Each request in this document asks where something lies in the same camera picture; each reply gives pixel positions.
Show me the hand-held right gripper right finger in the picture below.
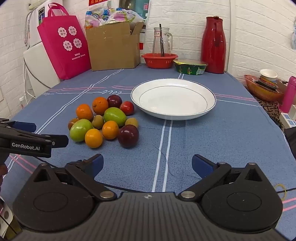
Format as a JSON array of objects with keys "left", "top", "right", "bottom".
[{"left": 178, "top": 154, "right": 266, "bottom": 201}]

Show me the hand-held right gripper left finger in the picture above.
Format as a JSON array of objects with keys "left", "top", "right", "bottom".
[{"left": 30, "top": 153, "right": 117, "bottom": 201}]

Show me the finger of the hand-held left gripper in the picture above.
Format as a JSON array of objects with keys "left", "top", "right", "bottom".
[
  {"left": 0, "top": 119, "right": 37, "bottom": 133},
  {"left": 0, "top": 128, "right": 69, "bottom": 158}
]

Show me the reddish brown jujube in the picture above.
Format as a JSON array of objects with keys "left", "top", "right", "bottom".
[{"left": 68, "top": 118, "right": 79, "bottom": 131}]

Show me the green jujube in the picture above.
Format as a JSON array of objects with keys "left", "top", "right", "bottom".
[
  {"left": 104, "top": 107, "right": 127, "bottom": 127},
  {"left": 70, "top": 119, "right": 93, "bottom": 142}
]

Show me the small orange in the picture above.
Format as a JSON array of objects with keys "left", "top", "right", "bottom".
[
  {"left": 85, "top": 128, "right": 103, "bottom": 149},
  {"left": 102, "top": 120, "right": 119, "bottom": 140},
  {"left": 76, "top": 104, "right": 93, "bottom": 121},
  {"left": 92, "top": 97, "right": 109, "bottom": 115}
]

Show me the dark red plum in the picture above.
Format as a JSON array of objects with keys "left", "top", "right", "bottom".
[
  {"left": 107, "top": 95, "right": 123, "bottom": 108},
  {"left": 117, "top": 124, "right": 140, "bottom": 149}
]

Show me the brown longan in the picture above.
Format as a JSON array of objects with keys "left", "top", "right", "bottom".
[
  {"left": 125, "top": 117, "right": 139, "bottom": 129},
  {"left": 92, "top": 115, "right": 105, "bottom": 129}
]

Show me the bright red plum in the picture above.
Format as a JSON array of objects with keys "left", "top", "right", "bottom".
[{"left": 119, "top": 101, "right": 135, "bottom": 116}]

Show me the white ceramic plate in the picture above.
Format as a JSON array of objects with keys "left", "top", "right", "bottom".
[{"left": 131, "top": 78, "right": 217, "bottom": 120}]

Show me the person's left hand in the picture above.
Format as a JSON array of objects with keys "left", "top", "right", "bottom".
[{"left": 0, "top": 163, "right": 8, "bottom": 187}]

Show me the blue striped tablecloth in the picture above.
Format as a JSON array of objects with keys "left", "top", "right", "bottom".
[{"left": 0, "top": 64, "right": 296, "bottom": 211}]

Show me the white water dispenser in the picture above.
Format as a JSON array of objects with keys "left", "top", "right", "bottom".
[{"left": 23, "top": 0, "right": 64, "bottom": 98}]

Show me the yellow rubber band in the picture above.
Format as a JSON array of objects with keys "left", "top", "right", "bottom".
[{"left": 274, "top": 184, "right": 288, "bottom": 200}]

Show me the brown patterned cloth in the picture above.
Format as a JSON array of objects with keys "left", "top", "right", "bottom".
[{"left": 254, "top": 97, "right": 287, "bottom": 132}]

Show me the pink tote bag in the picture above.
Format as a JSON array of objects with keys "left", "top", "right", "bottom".
[{"left": 37, "top": 3, "right": 92, "bottom": 80}]

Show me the orange boat-shaped tray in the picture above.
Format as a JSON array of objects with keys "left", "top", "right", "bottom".
[{"left": 244, "top": 74, "right": 285, "bottom": 102}]

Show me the dark cloth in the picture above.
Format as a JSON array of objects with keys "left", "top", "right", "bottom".
[{"left": 284, "top": 127, "right": 296, "bottom": 160}]

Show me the green instant noodle bowl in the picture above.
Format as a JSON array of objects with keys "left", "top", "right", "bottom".
[{"left": 173, "top": 59, "right": 208, "bottom": 76}]

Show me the white and blue box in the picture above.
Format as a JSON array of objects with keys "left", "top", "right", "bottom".
[{"left": 281, "top": 112, "right": 296, "bottom": 129}]

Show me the cardboard box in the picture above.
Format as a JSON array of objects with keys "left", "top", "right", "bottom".
[{"left": 85, "top": 22, "right": 145, "bottom": 71}]

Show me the red plastic basket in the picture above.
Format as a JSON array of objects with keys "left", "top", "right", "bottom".
[{"left": 141, "top": 53, "right": 179, "bottom": 69}]

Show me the red thermos jug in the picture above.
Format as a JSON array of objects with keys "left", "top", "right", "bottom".
[{"left": 201, "top": 16, "right": 226, "bottom": 75}]

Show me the pink bottle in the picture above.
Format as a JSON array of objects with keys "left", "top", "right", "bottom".
[{"left": 280, "top": 76, "right": 296, "bottom": 113}]

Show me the glass pitcher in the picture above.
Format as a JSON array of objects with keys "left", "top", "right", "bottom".
[{"left": 152, "top": 27, "right": 173, "bottom": 57}]

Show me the dark utensil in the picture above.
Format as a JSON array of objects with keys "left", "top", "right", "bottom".
[{"left": 159, "top": 24, "right": 165, "bottom": 57}]

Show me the floral cloth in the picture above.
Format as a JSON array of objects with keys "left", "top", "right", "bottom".
[{"left": 84, "top": 8, "right": 144, "bottom": 29}]

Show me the white wall conduit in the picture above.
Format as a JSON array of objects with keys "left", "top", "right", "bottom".
[{"left": 227, "top": 0, "right": 232, "bottom": 72}]

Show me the red wall poster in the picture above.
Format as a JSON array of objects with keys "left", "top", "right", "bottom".
[{"left": 88, "top": 0, "right": 111, "bottom": 7}]

